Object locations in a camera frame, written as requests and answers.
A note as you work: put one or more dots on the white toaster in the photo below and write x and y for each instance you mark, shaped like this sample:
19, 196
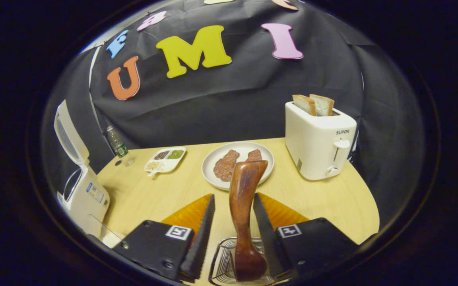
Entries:
312, 147

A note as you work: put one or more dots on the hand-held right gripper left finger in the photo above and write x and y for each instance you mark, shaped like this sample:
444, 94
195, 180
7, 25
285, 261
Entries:
203, 242

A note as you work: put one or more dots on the small clear glass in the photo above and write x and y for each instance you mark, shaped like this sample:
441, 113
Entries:
129, 161

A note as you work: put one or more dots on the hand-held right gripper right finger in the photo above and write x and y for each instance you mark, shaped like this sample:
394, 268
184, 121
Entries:
268, 238

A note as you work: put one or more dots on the white round plate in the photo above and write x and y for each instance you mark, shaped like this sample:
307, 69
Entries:
245, 147

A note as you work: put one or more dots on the toast bread slice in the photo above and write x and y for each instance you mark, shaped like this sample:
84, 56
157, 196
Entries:
303, 104
323, 104

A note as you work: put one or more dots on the white rice cooker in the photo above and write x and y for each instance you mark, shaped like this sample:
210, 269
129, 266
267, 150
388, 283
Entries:
90, 198

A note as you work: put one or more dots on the black backdrop cloth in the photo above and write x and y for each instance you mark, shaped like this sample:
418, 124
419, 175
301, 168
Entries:
233, 103

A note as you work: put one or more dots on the brown wooden spoon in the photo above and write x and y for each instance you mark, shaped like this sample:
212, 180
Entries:
245, 198

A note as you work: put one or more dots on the clear plastic water bottle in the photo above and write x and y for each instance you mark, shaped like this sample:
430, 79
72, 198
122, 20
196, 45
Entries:
117, 145

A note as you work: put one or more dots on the white divided grain dish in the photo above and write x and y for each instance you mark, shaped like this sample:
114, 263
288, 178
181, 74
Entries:
171, 163

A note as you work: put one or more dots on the brown meat slice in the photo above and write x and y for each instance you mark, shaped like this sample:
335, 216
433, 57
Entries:
254, 155
225, 167

